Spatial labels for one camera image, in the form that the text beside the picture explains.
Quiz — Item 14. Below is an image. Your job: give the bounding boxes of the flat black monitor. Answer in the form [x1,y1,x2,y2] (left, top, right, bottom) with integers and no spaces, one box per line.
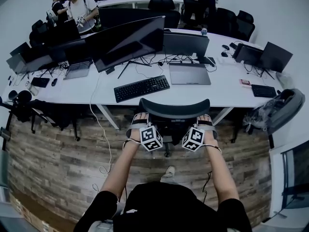
[163,31,211,58]

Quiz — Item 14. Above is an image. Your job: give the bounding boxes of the row of dark monitors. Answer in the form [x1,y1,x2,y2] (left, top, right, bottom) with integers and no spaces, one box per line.
[5,39,86,75]

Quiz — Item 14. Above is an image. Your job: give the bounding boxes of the cardboard boxes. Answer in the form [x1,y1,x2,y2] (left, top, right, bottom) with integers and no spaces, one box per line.
[8,191,74,232]

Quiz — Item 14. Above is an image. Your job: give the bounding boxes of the person's right forearm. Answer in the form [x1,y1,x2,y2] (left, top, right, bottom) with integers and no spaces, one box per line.
[204,145,240,202]

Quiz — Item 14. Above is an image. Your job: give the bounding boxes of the closed grey laptop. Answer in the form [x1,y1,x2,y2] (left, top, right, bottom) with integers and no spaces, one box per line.
[169,62,212,86]

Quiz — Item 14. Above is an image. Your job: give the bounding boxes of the large black keyboard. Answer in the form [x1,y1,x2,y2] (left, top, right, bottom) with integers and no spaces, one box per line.
[113,74,171,103]

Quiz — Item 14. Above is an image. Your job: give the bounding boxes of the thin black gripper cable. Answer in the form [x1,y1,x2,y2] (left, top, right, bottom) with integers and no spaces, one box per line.
[122,138,142,202]
[201,144,223,203]

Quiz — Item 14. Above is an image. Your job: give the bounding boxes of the long black monitor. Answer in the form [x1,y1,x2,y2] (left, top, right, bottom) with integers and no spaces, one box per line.
[98,7,182,30]

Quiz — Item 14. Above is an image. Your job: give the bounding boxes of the black mesh chair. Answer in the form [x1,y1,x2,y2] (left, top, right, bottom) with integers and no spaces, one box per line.
[213,7,238,37]
[235,10,256,42]
[147,0,175,11]

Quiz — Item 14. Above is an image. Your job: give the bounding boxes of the small black monitor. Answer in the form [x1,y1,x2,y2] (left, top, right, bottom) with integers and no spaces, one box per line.
[235,43,264,63]

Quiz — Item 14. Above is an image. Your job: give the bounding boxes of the grey backpack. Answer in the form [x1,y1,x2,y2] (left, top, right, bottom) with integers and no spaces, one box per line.
[243,88,306,135]

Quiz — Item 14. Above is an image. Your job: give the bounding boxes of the person's left forearm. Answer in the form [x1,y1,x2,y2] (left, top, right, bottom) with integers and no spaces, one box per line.
[99,141,141,203]

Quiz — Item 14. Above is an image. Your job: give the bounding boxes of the open grey laptop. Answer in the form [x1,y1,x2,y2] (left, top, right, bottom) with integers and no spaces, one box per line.
[63,45,94,80]

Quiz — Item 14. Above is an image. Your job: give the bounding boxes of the person's black shirt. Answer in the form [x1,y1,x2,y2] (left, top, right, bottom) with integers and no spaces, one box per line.
[74,181,253,232]

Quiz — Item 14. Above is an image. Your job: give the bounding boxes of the white desk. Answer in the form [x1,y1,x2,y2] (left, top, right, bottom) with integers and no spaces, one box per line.
[1,28,290,131]

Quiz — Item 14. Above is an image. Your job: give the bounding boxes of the white hanging cable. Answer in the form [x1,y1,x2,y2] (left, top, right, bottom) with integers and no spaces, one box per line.
[89,75,113,193]

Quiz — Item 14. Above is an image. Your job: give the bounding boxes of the compact black keyboard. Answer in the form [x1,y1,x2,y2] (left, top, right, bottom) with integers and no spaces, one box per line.
[251,84,277,99]

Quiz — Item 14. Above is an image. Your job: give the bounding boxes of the black monitor on stand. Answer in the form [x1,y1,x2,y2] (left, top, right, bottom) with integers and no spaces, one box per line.
[259,41,294,80]

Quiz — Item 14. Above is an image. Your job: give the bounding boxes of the person's light shoe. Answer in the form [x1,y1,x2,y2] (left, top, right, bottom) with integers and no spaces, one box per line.
[160,165,176,179]

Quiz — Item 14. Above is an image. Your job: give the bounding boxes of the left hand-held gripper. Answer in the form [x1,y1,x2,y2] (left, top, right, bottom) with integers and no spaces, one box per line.
[125,113,163,153]

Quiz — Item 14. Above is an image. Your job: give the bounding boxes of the large curved black monitor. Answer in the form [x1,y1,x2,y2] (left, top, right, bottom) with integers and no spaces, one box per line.
[85,15,166,79]

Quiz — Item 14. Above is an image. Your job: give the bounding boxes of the black chair with bags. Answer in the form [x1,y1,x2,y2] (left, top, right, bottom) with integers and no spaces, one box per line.
[0,89,82,143]

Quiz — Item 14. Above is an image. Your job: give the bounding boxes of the black office chair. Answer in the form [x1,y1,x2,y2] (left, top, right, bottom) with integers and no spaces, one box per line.
[138,97,211,158]

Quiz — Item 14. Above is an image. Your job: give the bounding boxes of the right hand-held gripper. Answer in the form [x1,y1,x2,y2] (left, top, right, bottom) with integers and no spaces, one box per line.
[181,114,219,153]

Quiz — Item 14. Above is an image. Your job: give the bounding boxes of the small black keyboard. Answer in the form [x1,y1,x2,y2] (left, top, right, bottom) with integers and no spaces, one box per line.
[30,77,50,88]

